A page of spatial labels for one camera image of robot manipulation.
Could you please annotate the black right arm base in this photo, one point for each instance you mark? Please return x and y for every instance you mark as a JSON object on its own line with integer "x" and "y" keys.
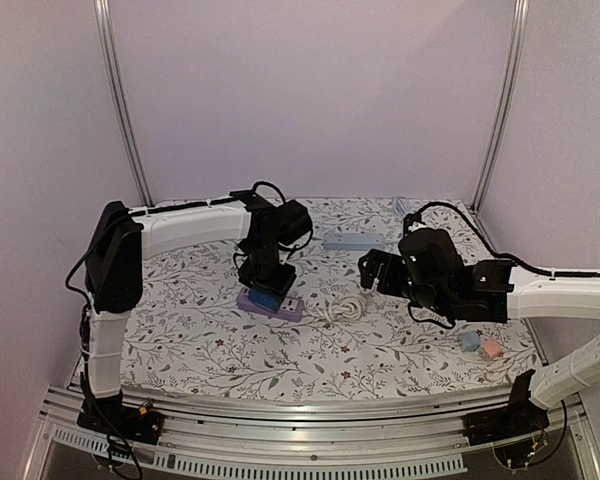
{"x": 502, "y": 423}

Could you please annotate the floral patterned table mat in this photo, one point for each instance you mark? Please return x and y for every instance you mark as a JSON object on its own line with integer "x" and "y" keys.
{"x": 332, "y": 340}

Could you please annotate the aluminium front rail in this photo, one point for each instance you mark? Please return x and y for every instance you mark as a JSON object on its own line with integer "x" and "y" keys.
{"x": 397, "y": 438}

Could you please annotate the pink charger plug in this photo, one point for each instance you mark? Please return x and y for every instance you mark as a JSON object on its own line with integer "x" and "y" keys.
{"x": 491, "y": 350}

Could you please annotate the light blue power strip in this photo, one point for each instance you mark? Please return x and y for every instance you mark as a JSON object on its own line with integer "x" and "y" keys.
{"x": 335, "y": 240}

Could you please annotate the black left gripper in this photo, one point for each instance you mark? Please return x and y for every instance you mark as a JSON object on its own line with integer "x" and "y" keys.
{"x": 281, "y": 285}

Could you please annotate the left aluminium frame post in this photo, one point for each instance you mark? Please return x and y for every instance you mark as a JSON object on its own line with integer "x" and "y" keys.
{"x": 105, "y": 27}

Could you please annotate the aluminium frame post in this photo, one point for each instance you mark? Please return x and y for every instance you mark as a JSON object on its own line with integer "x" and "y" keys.
{"x": 512, "y": 65}
{"x": 105, "y": 27}

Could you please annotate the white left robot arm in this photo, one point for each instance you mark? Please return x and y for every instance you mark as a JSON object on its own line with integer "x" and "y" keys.
{"x": 125, "y": 238}

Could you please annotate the purple power strip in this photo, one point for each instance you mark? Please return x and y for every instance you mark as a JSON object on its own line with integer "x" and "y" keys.
{"x": 289, "y": 309}

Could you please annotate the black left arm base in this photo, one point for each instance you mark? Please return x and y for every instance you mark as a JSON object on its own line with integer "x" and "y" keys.
{"x": 110, "y": 416}

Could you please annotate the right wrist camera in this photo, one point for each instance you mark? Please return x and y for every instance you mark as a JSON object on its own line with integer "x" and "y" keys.
{"x": 411, "y": 222}

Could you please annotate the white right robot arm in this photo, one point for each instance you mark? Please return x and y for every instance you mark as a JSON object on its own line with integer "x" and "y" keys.
{"x": 504, "y": 287}

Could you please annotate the right aluminium frame post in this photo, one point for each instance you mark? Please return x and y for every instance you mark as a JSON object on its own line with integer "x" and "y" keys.
{"x": 512, "y": 65}

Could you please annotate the light blue charger plug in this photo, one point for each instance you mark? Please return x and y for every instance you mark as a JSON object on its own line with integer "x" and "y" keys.
{"x": 469, "y": 341}

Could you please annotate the dark blue cube socket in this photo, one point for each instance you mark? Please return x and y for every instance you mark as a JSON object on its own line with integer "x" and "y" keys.
{"x": 266, "y": 301}

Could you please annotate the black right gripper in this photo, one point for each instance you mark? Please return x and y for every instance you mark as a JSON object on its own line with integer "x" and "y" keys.
{"x": 378, "y": 268}

